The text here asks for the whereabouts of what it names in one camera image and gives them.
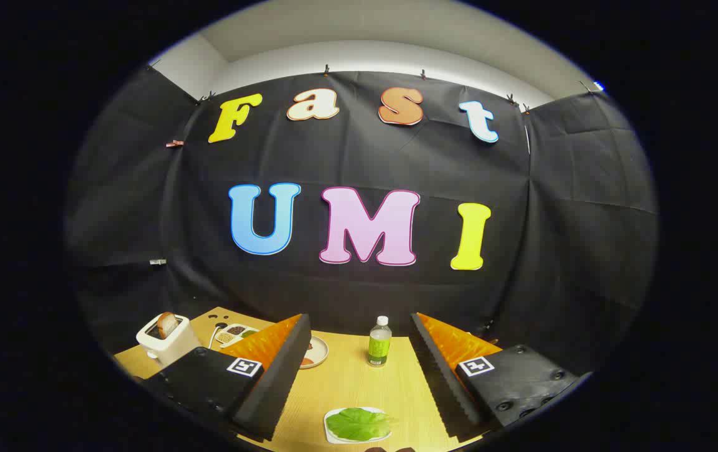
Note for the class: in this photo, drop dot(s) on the round white plate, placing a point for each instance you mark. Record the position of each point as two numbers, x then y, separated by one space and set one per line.
319 351

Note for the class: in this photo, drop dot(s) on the green lettuce leaf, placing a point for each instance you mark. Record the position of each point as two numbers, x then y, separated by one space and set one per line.
359 424

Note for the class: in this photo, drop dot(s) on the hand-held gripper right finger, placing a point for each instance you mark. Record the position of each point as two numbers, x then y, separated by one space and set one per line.
444 389

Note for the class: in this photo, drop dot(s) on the toasted bread slice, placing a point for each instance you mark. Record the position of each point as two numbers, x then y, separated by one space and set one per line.
167 324

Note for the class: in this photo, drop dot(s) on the white toaster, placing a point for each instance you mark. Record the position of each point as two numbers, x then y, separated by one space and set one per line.
174 351

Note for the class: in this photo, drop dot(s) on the small white rounded plate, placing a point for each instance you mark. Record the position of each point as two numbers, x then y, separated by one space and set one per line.
334 438

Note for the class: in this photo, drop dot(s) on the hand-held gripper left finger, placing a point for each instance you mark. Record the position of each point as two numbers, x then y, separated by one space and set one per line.
277 389

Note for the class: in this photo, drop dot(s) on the white divided dish with beans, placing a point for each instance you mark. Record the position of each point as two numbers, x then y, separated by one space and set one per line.
236 330

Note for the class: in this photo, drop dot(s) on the green label plastic bottle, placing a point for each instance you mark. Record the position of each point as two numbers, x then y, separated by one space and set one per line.
379 345

